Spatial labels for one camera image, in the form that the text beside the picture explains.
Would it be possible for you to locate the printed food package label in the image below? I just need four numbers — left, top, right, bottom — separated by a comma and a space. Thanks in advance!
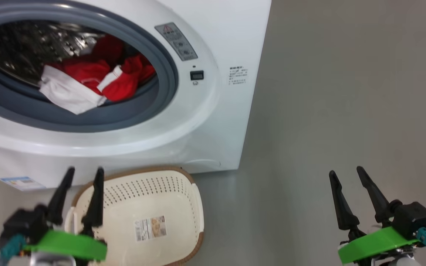
135, 216, 167, 242

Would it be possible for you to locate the cream perforated laundry basket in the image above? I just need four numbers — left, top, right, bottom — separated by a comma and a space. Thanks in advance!
65, 166, 205, 266

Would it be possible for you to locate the stainless steel washing machine drum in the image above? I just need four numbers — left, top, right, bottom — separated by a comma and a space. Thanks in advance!
0, 20, 102, 87

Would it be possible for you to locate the grey warning sticker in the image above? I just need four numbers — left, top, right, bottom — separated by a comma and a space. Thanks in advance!
155, 22, 199, 61

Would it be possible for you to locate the blue energy label sticker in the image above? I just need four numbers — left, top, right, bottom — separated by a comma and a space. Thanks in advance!
0, 176, 46, 191

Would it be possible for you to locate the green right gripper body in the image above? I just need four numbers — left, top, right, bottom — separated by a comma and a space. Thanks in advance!
338, 226, 420, 266

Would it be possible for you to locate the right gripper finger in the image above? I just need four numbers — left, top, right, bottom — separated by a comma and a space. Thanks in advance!
356, 166, 395, 226
329, 171, 365, 242

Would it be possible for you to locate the red and white garment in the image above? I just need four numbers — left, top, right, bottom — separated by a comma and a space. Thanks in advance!
38, 34, 157, 115

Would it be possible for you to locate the round filter cover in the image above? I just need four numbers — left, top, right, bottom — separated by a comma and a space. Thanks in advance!
183, 159, 222, 168

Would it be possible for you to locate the white front-load washing machine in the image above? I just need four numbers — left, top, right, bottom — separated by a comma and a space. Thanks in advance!
0, 0, 272, 189

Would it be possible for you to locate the teal left camera connector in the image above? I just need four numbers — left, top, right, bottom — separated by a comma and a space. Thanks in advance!
0, 233, 27, 261

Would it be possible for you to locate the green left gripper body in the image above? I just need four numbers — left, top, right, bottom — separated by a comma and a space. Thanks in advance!
24, 230, 107, 266

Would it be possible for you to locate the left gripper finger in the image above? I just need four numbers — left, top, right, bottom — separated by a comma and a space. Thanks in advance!
82, 167, 105, 237
47, 167, 75, 225

